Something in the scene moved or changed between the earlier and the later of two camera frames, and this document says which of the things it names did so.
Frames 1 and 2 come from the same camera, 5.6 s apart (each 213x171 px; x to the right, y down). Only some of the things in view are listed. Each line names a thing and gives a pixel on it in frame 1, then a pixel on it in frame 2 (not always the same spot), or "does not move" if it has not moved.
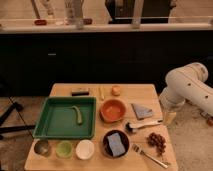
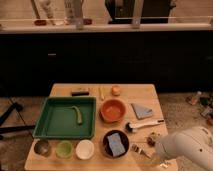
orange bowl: x=113 y=110 does not move
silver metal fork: x=139 y=150 does not move
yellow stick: x=101 y=94 does not move
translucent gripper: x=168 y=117 → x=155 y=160
